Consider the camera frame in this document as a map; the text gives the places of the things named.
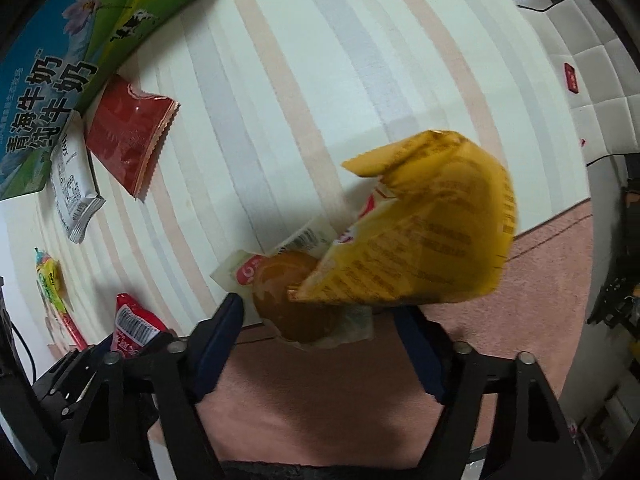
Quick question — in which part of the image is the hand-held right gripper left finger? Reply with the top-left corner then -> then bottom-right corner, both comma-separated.
55,292 -> 246,480

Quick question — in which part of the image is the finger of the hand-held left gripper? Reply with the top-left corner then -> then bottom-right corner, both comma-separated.
32,347 -> 106,411

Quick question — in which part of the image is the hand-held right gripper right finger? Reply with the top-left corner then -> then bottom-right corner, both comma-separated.
392,305 -> 603,480

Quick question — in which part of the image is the red sausage stick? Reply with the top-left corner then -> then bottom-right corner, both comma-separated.
60,310 -> 90,352

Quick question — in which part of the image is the braised egg packet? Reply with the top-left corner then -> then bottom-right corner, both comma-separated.
210,215 -> 376,351

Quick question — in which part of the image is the small red snack packet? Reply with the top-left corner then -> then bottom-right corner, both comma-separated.
114,292 -> 173,358

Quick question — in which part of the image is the green candy packet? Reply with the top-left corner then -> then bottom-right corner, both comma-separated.
34,247 -> 68,311

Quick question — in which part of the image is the yellow snack packet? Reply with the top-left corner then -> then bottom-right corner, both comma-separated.
287,130 -> 518,306

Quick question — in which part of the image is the white snack packet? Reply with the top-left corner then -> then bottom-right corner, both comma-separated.
50,110 -> 107,245

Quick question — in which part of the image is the red foil snack packet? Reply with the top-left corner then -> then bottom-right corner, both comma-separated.
84,74 -> 181,202

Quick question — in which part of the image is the printed cardboard box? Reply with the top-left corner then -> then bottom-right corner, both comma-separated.
0,0 -> 225,202

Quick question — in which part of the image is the person's dark fleece clothing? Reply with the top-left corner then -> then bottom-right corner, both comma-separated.
220,460 -> 436,480

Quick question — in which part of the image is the white padded reclining chair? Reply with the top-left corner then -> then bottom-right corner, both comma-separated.
517,0 -> 640,166

